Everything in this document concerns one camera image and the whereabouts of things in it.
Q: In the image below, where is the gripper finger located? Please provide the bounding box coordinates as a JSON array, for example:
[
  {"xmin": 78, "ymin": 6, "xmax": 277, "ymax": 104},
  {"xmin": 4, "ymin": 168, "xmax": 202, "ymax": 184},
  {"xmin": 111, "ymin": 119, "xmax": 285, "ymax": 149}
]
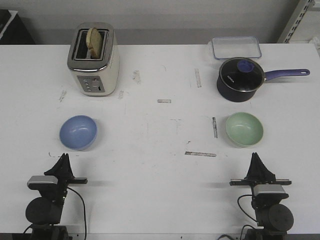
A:
[
  {"xmin": 256, "ymin": 153, "xmax": 276, "ymax": 180},
  {"xmin": 64, "ymin": 153, "xmax": 75, "ymax": 179},
  {"xmin": 43, "ymin": 153, "xmax": 66, "ymax": 178},
  {"xmin": 245, "ymin": 152, "xmax": 259, "ymax": 180}
]

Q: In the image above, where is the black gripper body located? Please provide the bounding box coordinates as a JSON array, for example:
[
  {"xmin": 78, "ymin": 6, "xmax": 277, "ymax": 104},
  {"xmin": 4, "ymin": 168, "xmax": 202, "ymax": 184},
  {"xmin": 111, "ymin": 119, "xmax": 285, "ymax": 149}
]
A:
[
  {"xmin": 229, "ymin": 179, "xmax": 292, "ymax": 210},
  {"xmin": 39, "ymin": 177, "xmax": 88, "ymax": 207}
]

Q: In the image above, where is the blue bowl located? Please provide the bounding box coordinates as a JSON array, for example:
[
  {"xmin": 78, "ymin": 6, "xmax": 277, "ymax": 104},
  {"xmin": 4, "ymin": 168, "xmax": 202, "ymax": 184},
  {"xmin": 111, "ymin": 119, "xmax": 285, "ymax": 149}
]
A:
[{"xmin": 59, "ymin": 115, "xmax": 98, "ymax": 150}]

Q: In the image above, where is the green bowl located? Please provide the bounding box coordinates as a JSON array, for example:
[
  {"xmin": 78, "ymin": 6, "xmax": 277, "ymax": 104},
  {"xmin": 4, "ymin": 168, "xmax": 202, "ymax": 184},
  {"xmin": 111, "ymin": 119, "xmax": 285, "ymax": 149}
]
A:
[{"xmin": 225, "ymin": 112, "xmax": 264, "ymax": 147}]

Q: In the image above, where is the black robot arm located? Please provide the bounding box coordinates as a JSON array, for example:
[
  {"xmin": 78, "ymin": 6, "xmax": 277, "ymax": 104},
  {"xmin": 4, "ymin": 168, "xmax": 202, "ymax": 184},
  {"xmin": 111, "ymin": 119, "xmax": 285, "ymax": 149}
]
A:
[
  {"xmin": 25, "ymin": 153, "xmax": 88, "ymax": 240},
  {"xmin": 229, "ymin": 152, "xmax": 294, "ymax": 240}
]

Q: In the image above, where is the dark blue saucepan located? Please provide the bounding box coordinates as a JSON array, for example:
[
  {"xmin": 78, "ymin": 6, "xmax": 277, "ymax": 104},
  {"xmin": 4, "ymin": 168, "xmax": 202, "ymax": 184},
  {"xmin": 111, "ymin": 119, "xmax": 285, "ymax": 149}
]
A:
[{"xmin": 216, "ymin": 66, "xmax": 310, "ymax": 103}]

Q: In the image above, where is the glass lid with blue knob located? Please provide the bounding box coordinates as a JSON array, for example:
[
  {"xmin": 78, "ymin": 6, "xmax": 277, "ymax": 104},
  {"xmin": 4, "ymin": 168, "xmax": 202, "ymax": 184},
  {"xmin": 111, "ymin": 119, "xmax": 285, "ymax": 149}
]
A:
[{"xmin": 219, "ymin": 57, "xmax": 265, "ymax": 92}]

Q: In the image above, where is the cream and chrome toaster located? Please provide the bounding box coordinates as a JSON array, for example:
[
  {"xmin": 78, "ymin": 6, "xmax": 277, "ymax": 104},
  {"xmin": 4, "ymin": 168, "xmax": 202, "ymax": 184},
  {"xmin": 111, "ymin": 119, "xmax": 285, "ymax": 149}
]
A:
[{"xmin": 67, "ymin": 22, "xmax": 120, "ymax": 97}]

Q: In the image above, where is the clear plastic food container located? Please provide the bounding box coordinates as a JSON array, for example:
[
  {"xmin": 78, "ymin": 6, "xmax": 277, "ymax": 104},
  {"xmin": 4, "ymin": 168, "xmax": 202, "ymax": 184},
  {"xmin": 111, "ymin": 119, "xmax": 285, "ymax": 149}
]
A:
[{"xmin": 208, "ymin": 36, "xmax": 262, "ymax": 60}]

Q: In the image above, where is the slice of toast bread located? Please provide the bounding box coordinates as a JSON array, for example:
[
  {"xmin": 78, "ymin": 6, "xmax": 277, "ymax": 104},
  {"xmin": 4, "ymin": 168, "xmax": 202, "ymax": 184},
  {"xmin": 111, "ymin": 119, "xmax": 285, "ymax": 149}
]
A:
[{"xmin": 86, "ymin": 27, "xmax": 103, "ymax": 59}]

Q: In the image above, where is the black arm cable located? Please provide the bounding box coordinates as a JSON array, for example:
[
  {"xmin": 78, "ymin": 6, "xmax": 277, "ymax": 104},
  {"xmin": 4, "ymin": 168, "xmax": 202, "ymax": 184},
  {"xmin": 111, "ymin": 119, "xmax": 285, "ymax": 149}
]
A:
[
  {"xmin": 66, "ymin": 186, "xmax": 88, "ymax": 240},
  {"xmin": 216, "ymin": 194, "xmax": 260, "ymax": 240}
]

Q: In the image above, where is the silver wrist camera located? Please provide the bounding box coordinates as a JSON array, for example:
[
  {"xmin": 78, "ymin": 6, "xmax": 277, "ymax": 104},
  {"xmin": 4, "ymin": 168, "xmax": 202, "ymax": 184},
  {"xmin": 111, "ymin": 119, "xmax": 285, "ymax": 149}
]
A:
[
  {"xmin": 27, "ymin": 175, "xmax": 58, "ymax": 191},
  {"xmin": 253, "ymin": 184, "xmax": 287, "ymax": 197}
]

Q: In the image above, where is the white perforated metal rail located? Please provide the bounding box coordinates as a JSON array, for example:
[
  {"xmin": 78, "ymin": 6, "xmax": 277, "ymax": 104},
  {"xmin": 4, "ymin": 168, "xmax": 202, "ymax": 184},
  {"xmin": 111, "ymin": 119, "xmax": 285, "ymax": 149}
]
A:
[{"xmin": 276, "ymin": 0, "xmax": 316, "ymax": 44}]

